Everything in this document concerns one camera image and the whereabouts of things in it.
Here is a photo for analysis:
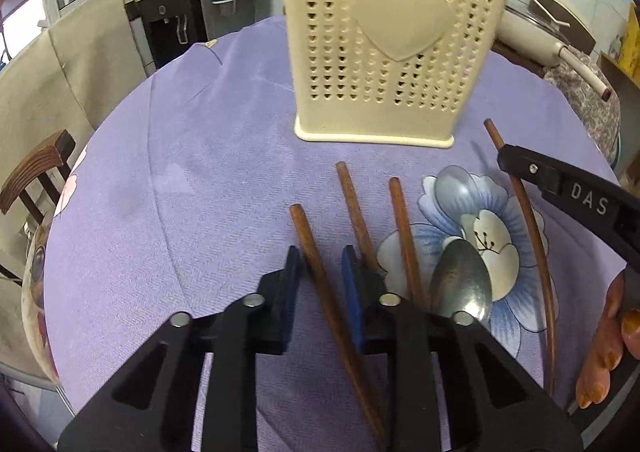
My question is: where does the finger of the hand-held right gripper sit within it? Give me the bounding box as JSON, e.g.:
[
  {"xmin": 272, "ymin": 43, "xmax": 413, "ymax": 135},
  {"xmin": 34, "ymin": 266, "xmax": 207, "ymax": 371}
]
[{"xmin": 496, "ymin": 144, "xmax": 640, "ymax": 279}]

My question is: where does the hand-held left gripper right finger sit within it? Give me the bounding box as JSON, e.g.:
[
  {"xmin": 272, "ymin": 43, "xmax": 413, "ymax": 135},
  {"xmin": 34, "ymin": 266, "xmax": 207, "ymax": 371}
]
[{"xmin": 340, "ymin": 244, "xmax": 586, "ymax": 452}]

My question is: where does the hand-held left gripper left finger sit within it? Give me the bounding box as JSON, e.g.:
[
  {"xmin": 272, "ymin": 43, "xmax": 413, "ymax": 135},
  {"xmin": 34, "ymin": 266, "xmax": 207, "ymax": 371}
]
[{"xmin": 57, "ymin": 244, "xmax": 306, "ymax": 452}]

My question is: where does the brown wooden chopstick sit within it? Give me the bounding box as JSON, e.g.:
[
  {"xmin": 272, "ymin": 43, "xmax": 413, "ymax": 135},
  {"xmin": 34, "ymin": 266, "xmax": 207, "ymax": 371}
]
[
  {"xmin": 389, "ymin": 178, "xmax": 426, "ymax": 308},
  {"xmin": 483, "ymin": 118, "xmax": 558, "ymax": 395},
  {"xmin": 289, "ymin": 203, "xmax": 388, "ymax": 452},
  {"xmin": 336, "ymin": 162, "xmax": 381, "ymax": 278}
]

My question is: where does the cream perforated utensil holder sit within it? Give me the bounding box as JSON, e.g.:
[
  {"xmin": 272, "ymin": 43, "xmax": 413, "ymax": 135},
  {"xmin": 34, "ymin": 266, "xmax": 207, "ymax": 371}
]
[{"xmin": 275, "ymin": 0, "xmax": 518, "ymax": 149}]

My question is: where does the person's right hand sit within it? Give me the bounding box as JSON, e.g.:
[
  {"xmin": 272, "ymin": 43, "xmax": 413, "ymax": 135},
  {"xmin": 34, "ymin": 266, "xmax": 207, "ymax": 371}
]
[{"xmin": 575, "ymin": 266, "xmax": 640, "ymax": 410}]

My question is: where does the floral cloth covered chair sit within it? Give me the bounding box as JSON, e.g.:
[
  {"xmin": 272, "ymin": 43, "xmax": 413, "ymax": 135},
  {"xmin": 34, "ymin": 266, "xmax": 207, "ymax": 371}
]
[{"xmin": 542, "ymin": 44, "xmax": 623, "ymax": 163}]

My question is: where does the purple floral tablecloth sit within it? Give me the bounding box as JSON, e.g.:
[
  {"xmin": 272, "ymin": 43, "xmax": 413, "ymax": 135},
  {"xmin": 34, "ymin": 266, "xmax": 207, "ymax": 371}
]
[{"xmin": 45, "ymin": 14, "xmax": 626, "ymax": 452}]

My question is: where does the wooden shelf unit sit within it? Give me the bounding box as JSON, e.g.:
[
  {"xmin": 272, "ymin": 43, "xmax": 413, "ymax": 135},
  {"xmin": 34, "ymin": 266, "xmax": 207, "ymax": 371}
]
[{"xmin": 597, "ymin": 4, "xmax": 640, "ymax": 98}]

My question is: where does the yellow patterned roll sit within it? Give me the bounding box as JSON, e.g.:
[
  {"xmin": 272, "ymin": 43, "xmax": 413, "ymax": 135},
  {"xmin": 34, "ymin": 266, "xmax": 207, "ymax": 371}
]
[{"xmin": 619, "ymin": 4, "xmax": 640, "ymax": 75}]

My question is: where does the brown and cream rice cooker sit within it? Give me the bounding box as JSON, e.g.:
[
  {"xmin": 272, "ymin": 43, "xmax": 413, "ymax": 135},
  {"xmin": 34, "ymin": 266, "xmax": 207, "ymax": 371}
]
[{"xmin": 527, "ymin": 0, "xmax": 598, "ymax": 50}]

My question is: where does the grey water dispenser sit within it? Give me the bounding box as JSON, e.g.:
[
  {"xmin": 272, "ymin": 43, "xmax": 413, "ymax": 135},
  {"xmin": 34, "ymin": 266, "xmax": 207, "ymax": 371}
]
[{"xmin": 125, "ymin": 0, "xmax": 211, "ymax": 78}]

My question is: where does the dark wooden chair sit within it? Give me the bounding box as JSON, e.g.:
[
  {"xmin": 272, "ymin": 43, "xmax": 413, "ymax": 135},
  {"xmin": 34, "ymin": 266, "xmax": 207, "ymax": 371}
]
[{"xmin": 0, "ymin": 129, "xmax": 77, "ymax": 283}]

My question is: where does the beige cloth cover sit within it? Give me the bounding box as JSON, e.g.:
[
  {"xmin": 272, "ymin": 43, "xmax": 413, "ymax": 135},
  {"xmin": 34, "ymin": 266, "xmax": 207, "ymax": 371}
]
[{"xmin": 0, "ymin": 0, "xmax": 151, "ymax": 173}]

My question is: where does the cream pot with handle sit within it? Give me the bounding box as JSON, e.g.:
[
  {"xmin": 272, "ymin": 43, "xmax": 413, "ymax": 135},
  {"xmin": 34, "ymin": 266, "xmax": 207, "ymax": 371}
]
[{"xmin": 492, "ymin": 7, "xmax": 613, "ymax": 103}]

